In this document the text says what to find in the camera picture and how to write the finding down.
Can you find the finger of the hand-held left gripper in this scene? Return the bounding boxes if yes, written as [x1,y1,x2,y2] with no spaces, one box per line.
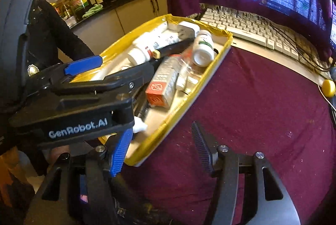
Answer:
[28,55,103,89]
[51,62,155,101]

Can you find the yellow round jar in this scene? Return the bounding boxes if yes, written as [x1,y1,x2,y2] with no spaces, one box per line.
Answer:
[322,79,336,97]

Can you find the yellow taped tray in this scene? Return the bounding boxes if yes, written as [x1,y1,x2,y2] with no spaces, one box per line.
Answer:
[70,14,234,168]

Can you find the clear plastic box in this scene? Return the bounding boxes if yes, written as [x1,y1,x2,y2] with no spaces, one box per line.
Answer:
[178,48,202,76]

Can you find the black braided cable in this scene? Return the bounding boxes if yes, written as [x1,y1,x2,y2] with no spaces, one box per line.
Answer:
[262,20,331,73]

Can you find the floral hand cream tube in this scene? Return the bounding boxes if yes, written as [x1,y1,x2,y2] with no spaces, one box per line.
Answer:
[136,23,181,49]

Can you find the white charger with ports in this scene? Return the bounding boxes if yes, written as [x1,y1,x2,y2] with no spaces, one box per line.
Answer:
[168,21,200,39]

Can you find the small white tube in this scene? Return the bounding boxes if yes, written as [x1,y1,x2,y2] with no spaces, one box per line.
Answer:
[175,67,188,91]

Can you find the glass jars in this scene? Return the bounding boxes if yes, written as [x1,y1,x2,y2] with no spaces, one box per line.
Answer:
[51,0,72,19]

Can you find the beige computer keyboard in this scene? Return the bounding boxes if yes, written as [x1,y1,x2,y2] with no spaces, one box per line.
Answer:
[198,7,326,73]

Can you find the large cooking oil bottle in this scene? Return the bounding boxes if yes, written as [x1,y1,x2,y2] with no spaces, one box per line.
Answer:
[67,0,91,19]

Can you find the red and grey box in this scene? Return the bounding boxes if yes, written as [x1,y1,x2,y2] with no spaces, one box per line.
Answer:
[145,55,181,109]

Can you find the green cloth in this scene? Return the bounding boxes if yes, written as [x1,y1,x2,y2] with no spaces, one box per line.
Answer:
[82,4,103,18]

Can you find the black marker with yellow cap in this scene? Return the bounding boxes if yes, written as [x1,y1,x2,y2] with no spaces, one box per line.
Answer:
[152,38,195,59]

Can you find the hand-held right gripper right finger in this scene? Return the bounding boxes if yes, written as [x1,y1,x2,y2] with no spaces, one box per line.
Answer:
[191,122,301,225]

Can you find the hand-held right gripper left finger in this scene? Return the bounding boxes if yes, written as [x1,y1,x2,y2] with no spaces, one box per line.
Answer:
[24,129,133,225]

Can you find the white bottle with green label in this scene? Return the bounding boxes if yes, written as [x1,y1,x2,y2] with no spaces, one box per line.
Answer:
[192,30,215,67]

